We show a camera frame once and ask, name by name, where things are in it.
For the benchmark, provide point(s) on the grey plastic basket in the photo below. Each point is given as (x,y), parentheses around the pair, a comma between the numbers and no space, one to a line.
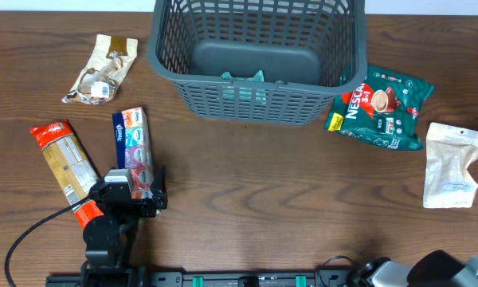
(310,52)

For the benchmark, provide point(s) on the orange spaghetti packet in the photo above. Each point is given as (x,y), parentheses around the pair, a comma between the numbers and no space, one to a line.
(66,158)

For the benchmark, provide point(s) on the green Nescafe 3-in-1 bag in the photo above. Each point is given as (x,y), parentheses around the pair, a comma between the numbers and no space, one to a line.
(383,111)

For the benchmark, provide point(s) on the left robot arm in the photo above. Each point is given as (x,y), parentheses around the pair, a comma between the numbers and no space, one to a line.
(111,236)

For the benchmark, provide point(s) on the black mounting rail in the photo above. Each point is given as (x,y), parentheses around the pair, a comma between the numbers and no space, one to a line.
(333,277)

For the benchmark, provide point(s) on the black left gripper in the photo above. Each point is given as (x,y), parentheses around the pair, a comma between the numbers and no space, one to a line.
(144,205)

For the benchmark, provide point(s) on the beige brown snack pouch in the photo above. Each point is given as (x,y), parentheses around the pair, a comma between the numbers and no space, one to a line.
(108,65)

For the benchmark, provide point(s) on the small teal snack packet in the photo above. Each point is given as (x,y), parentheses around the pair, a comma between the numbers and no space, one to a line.
(260,95)

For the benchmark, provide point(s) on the Kleenex tissue multipack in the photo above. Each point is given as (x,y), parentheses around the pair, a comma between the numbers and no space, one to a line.
(133,149)

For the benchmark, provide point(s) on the beige resealable pouch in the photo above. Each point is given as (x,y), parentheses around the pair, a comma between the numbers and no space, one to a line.
(449,152)

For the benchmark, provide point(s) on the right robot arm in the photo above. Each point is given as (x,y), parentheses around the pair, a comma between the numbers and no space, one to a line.
(437,269)

